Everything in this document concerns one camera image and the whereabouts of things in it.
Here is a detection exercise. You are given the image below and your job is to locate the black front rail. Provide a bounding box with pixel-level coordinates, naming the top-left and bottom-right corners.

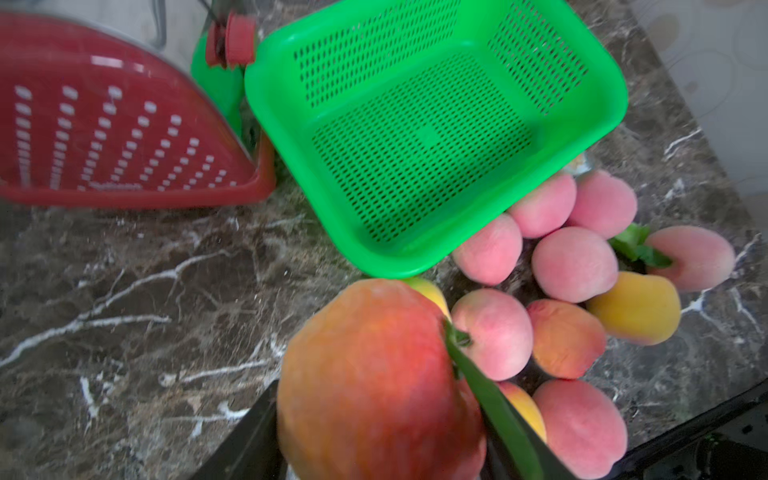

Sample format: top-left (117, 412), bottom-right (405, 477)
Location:
top-left (606, 381), bottom-right (767, 479)

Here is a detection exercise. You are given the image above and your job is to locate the yellow orange peach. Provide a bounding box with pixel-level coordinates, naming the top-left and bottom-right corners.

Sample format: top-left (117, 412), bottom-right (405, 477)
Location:
top-left (497, 381), bottom-right (547, 443)

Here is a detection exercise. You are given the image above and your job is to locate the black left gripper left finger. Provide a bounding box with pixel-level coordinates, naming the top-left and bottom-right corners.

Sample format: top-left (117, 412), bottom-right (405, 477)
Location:
top-left (191, 380), bottom-right (285, 480)

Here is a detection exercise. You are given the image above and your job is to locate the pink peach with stem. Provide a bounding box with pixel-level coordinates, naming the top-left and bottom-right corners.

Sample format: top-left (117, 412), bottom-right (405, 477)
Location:
top-left (451, 289), bottom-right (533, 381)

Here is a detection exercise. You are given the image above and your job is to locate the red polka dot toaster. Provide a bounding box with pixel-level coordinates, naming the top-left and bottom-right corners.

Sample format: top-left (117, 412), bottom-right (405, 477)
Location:
top-left (1, 9), bottom-right (276, 209)

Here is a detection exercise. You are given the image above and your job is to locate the green plastic basket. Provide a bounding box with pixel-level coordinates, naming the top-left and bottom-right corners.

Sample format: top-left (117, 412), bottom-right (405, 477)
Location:
top-left (245, 0), bottom-right (628, 279)

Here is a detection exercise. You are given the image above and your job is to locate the pink peach with leaf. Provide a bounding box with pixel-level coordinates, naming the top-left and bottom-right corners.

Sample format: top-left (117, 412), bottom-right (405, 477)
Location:
top-left (645, 225), bottom-right (736, 293)

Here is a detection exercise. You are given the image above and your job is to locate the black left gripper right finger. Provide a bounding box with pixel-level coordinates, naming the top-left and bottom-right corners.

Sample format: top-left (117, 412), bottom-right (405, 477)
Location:
top-left (480, 413), bottom-right (575, 480)

